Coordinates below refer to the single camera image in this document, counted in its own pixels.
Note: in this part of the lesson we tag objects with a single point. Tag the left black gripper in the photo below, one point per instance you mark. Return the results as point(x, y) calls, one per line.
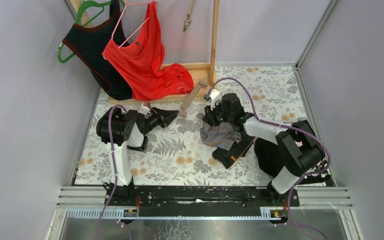
point(158, 117)

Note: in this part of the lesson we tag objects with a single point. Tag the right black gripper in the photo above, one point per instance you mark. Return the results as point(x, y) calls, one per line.
point(214, 115)

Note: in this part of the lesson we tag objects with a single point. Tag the wooden clip hanger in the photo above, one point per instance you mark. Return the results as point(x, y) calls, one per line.
point(182, 109)

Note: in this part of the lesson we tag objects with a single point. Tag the grey striped underwear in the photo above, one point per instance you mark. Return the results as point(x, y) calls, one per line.
point(221, 136)

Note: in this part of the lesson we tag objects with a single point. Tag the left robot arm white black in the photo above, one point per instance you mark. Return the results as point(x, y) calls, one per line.
point(122, 130)

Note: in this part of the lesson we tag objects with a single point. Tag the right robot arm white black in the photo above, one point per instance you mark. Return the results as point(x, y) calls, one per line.
point(290, 145)

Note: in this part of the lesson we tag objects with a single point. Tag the black underwear orange trim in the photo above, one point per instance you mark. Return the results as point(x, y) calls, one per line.
point(238, 150)

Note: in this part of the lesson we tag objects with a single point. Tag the green plastic hanger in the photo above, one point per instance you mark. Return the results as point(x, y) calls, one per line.
point(82, 18)

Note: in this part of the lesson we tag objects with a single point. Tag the floral patterned table mat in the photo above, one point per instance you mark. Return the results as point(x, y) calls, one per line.
point(176, 155)

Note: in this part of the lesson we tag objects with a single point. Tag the wooden clothes rack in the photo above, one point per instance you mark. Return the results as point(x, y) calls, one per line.
point(200, 70)

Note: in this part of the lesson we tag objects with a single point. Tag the black floral garment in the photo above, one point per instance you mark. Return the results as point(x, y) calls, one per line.
point(285, 151)

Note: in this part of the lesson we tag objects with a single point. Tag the dark tank top red trim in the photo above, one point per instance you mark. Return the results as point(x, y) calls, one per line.
point(88, 45)

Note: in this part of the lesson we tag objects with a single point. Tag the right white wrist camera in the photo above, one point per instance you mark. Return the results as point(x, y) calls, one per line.
point(212, 96)

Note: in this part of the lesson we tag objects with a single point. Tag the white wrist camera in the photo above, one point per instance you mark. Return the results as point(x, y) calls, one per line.
point(145, 107)
point(212, 96)

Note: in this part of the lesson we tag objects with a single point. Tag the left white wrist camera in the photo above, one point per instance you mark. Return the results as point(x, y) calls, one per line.
point(145, 107)

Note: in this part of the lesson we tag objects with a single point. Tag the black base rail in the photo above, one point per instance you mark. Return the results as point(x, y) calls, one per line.
point(198, 201)

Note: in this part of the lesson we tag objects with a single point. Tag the pink wire hanger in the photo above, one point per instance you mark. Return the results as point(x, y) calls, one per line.
point(138, 19)

